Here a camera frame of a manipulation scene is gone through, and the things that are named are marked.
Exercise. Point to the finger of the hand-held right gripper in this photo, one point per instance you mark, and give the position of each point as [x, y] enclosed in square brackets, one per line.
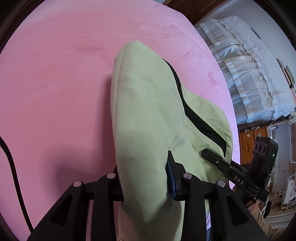
[217, 161]

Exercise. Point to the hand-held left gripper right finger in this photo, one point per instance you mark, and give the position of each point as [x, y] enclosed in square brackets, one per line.
[171, 176]

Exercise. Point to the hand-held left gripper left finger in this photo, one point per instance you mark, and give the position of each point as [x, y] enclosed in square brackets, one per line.
[106, 185]

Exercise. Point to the green black hooded jacket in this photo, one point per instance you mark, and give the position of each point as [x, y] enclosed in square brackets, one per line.
[143, 115]

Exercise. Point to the person's right forearm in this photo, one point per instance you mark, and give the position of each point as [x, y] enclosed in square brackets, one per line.
[270, 228]

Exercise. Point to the person's right hand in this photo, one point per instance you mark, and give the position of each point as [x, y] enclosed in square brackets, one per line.
[252, 205]

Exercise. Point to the wooden drawer cabinet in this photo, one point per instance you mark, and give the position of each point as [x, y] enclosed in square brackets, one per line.
[246, 143]

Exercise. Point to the cluster of small containers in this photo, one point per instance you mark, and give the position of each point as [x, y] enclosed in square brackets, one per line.
[277, 127]

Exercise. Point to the white plastic rack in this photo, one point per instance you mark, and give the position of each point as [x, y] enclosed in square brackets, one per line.
[290, 192]

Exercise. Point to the pink plush blanket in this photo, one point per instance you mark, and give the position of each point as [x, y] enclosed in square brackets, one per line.
[57, 81]

